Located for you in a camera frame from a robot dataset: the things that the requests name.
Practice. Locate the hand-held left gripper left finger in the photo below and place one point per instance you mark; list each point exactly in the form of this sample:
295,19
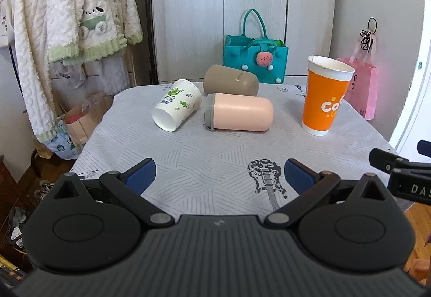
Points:
143,175

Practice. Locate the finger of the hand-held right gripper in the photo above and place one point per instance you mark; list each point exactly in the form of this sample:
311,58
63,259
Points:
425,148
384,158

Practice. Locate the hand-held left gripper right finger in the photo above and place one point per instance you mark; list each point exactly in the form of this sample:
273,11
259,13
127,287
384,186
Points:
298,176

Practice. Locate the orange paper cup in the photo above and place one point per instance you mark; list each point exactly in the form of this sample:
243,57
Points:
320,105

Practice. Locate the white cup with green print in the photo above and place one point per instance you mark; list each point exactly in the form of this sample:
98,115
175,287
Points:
176,105

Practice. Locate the pink cup with grey lid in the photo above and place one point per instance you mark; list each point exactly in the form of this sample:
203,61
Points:
242,113

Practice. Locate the taupe brown cup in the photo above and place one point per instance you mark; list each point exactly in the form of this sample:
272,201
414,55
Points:
232,80

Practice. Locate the grey patterned tablecloth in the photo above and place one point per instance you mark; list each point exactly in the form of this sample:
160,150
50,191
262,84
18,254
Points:
202,155

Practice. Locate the pink paper gift bag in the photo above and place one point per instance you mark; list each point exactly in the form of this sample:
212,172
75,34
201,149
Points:
365,88

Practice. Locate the brown paper bag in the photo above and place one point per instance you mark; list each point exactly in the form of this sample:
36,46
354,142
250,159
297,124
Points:
87,118

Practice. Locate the white door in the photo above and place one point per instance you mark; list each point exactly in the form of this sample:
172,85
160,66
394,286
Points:
416,64

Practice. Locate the white blue printed bag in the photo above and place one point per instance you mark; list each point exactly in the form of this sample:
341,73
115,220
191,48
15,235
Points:
62,146

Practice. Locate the grey sneaker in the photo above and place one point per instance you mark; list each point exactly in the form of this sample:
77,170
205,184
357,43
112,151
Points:
43,189

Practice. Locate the pale grey garment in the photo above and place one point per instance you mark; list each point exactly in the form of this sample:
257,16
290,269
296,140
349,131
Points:
101,73

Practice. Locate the teal felt handbag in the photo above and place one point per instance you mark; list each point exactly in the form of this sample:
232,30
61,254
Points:
242,54

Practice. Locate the black clothes rack pole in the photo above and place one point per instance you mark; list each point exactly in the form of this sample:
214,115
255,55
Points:
150,31

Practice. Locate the cream fleece robe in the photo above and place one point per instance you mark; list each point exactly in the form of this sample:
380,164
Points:
32,48

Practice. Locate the white tote bag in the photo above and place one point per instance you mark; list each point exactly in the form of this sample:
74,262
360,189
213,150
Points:
6,17

